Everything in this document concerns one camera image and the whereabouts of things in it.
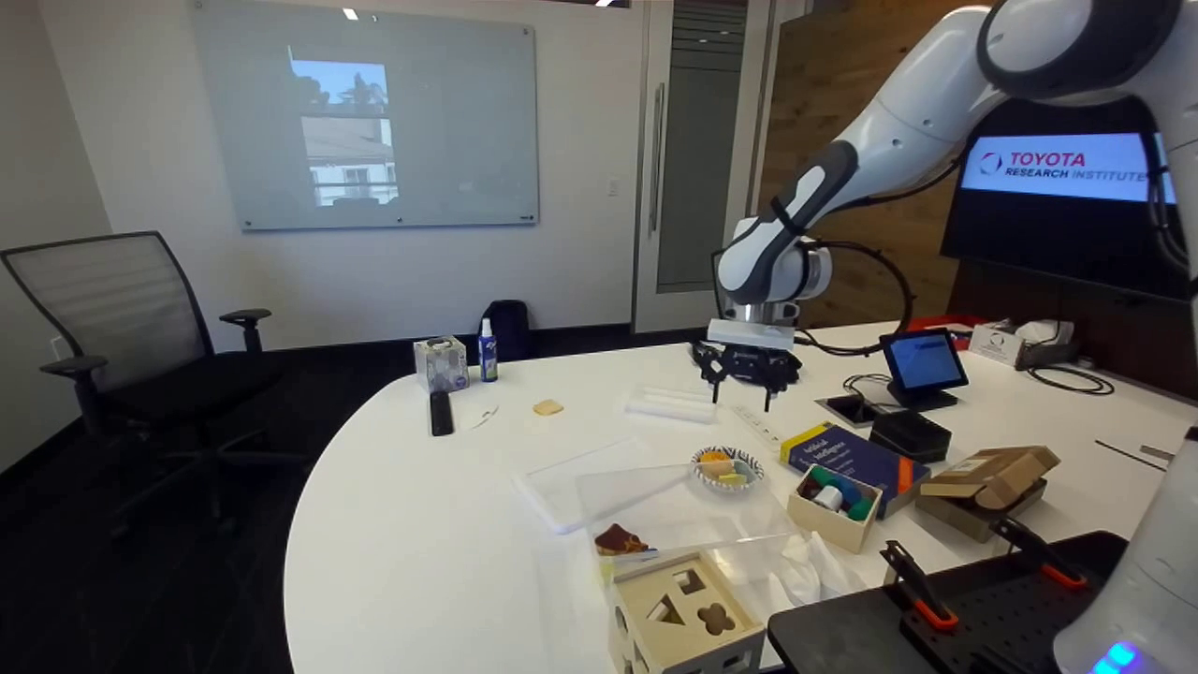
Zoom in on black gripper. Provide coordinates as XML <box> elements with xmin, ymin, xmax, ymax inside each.
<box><xmin>690</xmin><ymin>337</ymin><xmax>803</xmax><ymax>415</ymax></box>

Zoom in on clear plastic storage bin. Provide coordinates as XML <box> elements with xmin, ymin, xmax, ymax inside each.
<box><xmin>521</xmin><ymin>428</ymin><xmax>817</xmax><ymax>589</ymax></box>

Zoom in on black table port box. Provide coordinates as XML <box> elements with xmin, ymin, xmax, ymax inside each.
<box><xmin>820</xmin><ymin>390</ymin><xmax>886</xmax><ymax>428</ymax></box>

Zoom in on blue book with orange stripe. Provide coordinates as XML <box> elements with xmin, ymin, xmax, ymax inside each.
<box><xmin>775</xmin><ymin>419</ymin><xmax>936</xmax><ymax>518</ymax></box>

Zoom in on small wooden block tray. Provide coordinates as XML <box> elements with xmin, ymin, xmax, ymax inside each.
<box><xmin>786</xmin><ymin>459</ymin><xmax>886</xmax><ymax>553</ymax></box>

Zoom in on black cube device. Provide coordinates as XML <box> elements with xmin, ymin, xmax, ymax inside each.
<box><xmin>863</xmin><ymin>408</ymin><xmax>953</xmax><ymax>468</ymax></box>

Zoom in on black tablet with stand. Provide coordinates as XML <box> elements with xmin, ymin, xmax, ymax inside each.
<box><xmin>877</xmin><ymin>326</ymin><xmax>972</xmax><ymax>415</ymax></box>

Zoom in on crumpled clear plastic bag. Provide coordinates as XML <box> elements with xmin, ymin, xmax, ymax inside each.
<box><xmin>744</xmin><ymin>528</ymin><xmax>867</xmax><ymax>619</ymax></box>

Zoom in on red box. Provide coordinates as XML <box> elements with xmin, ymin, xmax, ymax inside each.
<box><xmin>901</xmin><ymin>309</ymin><xmax>991</xmax><ymax>339</ymax></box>

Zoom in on door with dark glass panel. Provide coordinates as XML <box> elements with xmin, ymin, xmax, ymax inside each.
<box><xmin>634</xmin><ymin>0</ymin><xmax>777</xmax><ymax>337</ymax></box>

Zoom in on small spray bottle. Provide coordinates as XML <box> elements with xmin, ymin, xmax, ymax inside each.
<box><xmin>477</xmin><ymin>313</ymin><xmax>506</xmax><ymax>385</ymax></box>

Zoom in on brown cardboard box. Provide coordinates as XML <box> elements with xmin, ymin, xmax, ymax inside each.
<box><xmin>916</xmin><ymin>443</ymin><xmax>1062</xmax><ymax>543</ymax></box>

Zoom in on white devices on table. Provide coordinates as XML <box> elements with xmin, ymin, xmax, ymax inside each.
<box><xmin>969</xmin><ymin>313</ymin><xmax>1077</xmax><ymax>373</ymax></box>

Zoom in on clear wipes container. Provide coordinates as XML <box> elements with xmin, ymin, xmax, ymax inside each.
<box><xmin>410</xmin><ymin>334</ymin><xmax>470</xmax><ymax>393</ymax></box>

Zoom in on grey mesh armchair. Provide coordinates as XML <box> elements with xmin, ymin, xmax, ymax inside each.
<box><xmin>0</xmin><ymin>227</ymin><xmax>283</xmax><ymax>505</ymax></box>

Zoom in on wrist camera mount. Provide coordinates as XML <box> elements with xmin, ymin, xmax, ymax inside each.
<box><xmin>705</xmin><ymin>313</ymin><xmax>800</xmax><ymax>354</ymax></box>

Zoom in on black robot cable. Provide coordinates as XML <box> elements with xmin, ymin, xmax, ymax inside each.
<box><xmin>795</xmin><ymin>234</ymin><xmax>916</xmax><ymax>363</ymax></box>

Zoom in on black clamp with orange handle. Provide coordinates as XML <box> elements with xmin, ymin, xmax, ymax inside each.
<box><xmin>877</xmin><ymin>535</ymin><xmax>963</xmax><ymax>638</ymax></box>
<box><xmin>989</xmin><ymin>513</ymin><xmax>1089</xmax><ymax>596</ymax></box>

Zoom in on black coiled table cable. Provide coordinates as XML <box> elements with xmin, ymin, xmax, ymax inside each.
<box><xmin>1026</xmin><ymin>359</ymin><xmax>1120</xmax><ymax>399</ymax></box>

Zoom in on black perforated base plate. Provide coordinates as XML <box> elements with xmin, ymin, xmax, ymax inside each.
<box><xmin>762</xmin><ymin>528</ymin><xmax>1135</xmax><ymax>674</ymax></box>

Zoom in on wall display with Toyota logo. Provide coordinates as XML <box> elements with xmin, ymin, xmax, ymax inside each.
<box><xmin>938</xmin><ymin>93</ymin><xmax>1198</xmax><ymax>307</ymax></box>

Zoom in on wall whiteboard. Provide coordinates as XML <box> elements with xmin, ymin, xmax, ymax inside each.
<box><xmin>187</xmin><ymin>0</ymin><xmax>544</xmax><ymax>241</ymax></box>

